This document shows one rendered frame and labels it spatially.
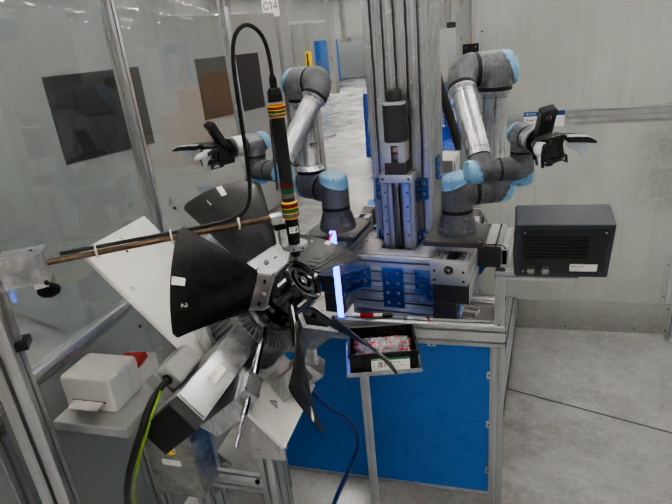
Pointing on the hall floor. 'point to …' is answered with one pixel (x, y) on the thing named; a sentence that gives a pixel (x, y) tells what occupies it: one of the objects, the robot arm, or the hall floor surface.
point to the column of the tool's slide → (32, 423)
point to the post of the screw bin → (369, 439)
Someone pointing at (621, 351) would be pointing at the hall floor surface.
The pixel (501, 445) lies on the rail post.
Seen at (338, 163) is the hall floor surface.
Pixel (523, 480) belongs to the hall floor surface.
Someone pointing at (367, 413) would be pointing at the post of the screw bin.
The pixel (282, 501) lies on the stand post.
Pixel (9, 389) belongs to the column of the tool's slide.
